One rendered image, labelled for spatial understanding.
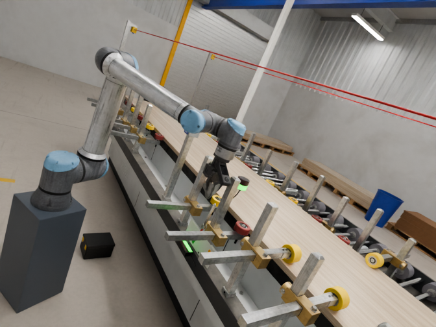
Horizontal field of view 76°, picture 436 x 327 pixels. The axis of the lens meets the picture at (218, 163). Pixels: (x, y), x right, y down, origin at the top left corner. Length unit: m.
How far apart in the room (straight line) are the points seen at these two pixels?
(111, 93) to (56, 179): 0.50
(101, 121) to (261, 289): 1.16
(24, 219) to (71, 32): 7.32
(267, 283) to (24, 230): 1.22
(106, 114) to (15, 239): 0.79
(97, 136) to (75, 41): 7.18
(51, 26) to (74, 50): 0.69
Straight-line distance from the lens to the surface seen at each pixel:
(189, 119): 1.10
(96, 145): 1.63
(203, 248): 1.41
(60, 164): 1.54
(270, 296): 1.42
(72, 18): 8.68
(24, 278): 1.81
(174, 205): 1.45
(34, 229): 1.63
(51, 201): 1.62
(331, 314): 1.24
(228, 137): 1.18
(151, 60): 9.03
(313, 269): 1.00
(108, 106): 1.55
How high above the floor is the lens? 1.51
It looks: 16 degrees down
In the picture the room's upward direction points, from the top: 23 degrees clockwise
